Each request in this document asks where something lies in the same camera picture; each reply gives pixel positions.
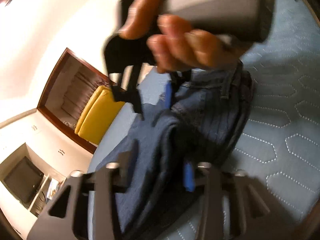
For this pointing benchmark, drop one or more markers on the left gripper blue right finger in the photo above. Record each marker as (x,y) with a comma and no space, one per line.
(236,206)

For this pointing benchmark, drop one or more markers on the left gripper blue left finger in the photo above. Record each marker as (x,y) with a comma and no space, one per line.
(66,215)

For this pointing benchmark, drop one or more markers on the blue denim pants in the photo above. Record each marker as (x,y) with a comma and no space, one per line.
(203,125)

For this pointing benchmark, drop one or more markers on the person's right hand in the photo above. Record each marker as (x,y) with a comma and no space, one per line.
(180,47)

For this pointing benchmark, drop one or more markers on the yellow upholstered chair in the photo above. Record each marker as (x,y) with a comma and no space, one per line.
(98,115)

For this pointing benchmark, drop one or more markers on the blue quilted bedspread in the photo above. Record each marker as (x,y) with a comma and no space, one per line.
(279,144)

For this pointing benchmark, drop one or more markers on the cream wall cabinet unit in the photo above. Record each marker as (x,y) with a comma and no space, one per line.
(48,148)

